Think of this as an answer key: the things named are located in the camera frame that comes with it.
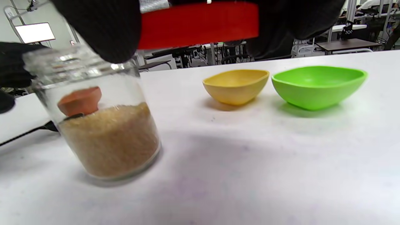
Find white light panel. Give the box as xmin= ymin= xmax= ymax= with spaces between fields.
xmin=15 ymin=22 xmax=56 ymax=44

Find orange plastic dish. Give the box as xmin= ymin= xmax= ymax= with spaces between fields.
xmin=57 ymin=87 xmax=103 ymax=117

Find small brown table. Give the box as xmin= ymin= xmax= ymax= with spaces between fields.
xmin=316 ymin=38 xmax=382 ymax=52

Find green plastic dish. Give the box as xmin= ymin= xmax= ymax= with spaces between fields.
xmin=271 ymin=66 xmax=368 ymax=111

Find person's left hand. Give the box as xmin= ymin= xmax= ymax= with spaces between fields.
xmin=0 ymin=42 xmax=49 ymax=114

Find red jar lid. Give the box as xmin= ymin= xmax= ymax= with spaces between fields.
xmin=137 ymin=2 xmax=260 ymax=50

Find yellow plastic dish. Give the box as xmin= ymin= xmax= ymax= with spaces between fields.
xmin=202 ymin=69 xmax=270 ymax=106

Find clear glass jar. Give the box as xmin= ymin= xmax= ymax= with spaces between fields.
xmin=22 ymin=44 xmax=162 ymax=185

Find person's right hand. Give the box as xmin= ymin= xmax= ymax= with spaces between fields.
xmin=52 ymin=0 xmax=346 ymax=63

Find brown sugar granules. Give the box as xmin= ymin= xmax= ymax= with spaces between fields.
xmin=58 ymin=102 xmax=160 ymax=178

